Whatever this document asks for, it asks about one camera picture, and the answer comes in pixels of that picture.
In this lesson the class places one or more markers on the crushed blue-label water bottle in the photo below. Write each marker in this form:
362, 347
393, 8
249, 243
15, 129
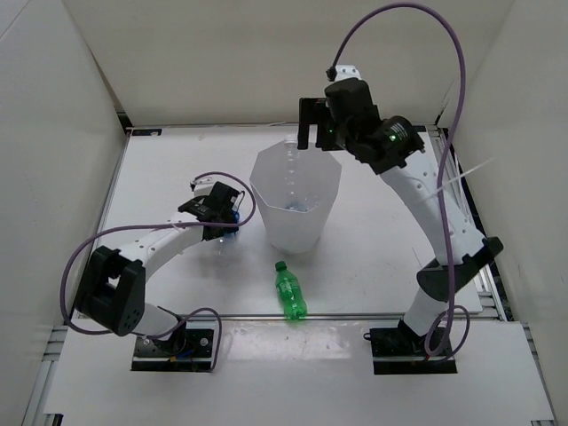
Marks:
301, 206

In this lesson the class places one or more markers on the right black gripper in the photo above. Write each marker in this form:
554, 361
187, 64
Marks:
311, 113

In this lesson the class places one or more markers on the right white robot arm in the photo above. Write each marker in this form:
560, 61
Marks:
395, 152

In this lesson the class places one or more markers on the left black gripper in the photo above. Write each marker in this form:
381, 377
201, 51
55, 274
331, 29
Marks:
226, 229

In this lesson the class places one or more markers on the blue-label clear bottle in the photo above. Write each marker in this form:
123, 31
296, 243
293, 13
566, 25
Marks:
227, 243

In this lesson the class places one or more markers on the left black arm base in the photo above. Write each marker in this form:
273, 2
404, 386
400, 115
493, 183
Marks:
189, 350

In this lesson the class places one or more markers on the white zip tie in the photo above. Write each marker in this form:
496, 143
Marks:
446, 183

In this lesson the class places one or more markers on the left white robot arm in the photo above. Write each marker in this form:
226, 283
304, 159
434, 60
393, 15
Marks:
112, 291

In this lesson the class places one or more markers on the aluminium table frame rail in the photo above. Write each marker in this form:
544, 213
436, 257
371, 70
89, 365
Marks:
489, 284

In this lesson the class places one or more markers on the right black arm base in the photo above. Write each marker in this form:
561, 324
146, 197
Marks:
394, 354

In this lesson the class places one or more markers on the green soda bottle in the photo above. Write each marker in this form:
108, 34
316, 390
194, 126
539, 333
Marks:
289, 292

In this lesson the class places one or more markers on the white octagonal bin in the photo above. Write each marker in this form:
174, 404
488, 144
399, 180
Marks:
318, 180

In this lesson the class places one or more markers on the clear unlabelled plastic bottle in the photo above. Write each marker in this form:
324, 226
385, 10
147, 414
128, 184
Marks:
291, 163

